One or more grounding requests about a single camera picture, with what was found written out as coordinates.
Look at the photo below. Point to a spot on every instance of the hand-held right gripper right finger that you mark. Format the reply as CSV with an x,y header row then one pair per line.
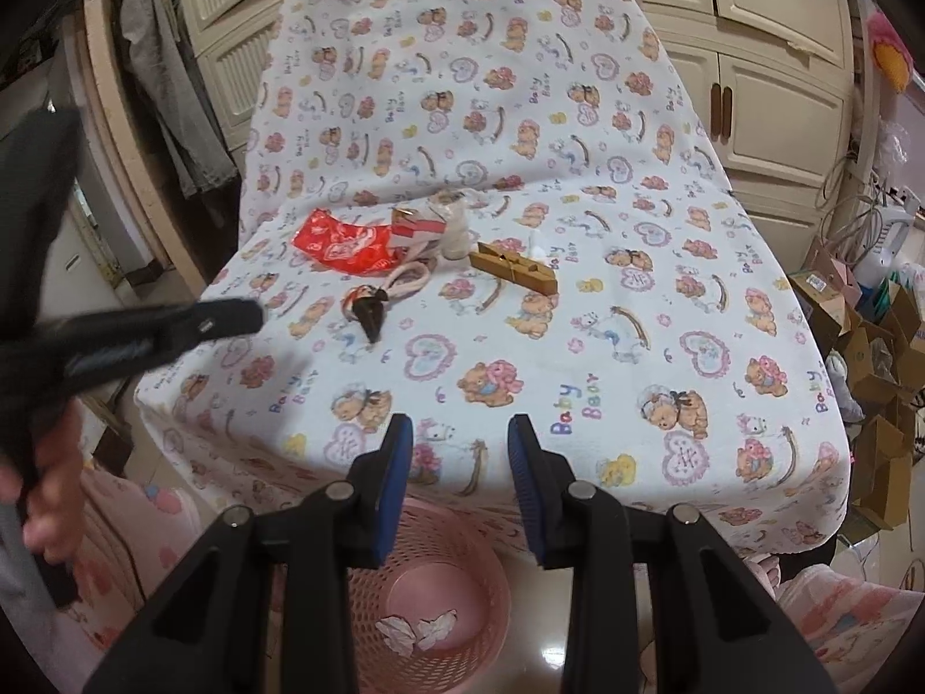
x,y
527,491

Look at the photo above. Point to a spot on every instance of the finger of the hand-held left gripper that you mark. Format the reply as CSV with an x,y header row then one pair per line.
x,y
181,329

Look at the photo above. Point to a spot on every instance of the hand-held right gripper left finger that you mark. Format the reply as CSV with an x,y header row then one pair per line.
x,y
390,491

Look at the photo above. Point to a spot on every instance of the pink plastic basket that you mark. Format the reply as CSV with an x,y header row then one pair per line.
x,y
448,593

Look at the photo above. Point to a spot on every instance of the dark brown cone piece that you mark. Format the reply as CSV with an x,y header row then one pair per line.
x,y
374,322

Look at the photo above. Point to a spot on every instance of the red snack wrapper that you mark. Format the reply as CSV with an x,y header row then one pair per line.
x,y
339,242

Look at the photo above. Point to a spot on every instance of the wooden clip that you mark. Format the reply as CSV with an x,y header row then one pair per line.
x,y
513,267

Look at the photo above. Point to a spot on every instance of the red and white small box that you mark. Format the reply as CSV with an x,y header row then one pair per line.
x,y
415,230

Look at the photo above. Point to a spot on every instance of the white small bottle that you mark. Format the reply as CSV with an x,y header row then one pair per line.
x,y
457,231

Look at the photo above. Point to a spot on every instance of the person's left hand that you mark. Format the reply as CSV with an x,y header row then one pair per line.
x,y
61,491

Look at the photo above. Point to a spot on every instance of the white panel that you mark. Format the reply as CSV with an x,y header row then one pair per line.
x,y
97,231

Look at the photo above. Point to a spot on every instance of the white paper scrap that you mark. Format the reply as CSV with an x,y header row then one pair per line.
x,y
397,635
437,627

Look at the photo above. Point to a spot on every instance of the grey hanging clothes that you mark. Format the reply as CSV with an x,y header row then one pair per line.
x,y
166,87

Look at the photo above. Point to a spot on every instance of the pink printed cloth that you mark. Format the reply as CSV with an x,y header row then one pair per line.
x,y
845,607
159,520

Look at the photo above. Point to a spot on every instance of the cream louvered cabinet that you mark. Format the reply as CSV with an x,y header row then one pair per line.
x,y
231,36

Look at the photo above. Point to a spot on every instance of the bear print blanket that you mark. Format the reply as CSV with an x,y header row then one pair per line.
x,y
578,159

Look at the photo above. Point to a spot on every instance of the pile of cardboard boxes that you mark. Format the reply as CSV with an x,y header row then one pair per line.
x,y
867,347

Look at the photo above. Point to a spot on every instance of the pink and yellow plush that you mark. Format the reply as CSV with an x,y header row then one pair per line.
x,y
890,54

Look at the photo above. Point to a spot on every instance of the beige curved frame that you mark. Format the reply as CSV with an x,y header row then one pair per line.
x,y
123,144

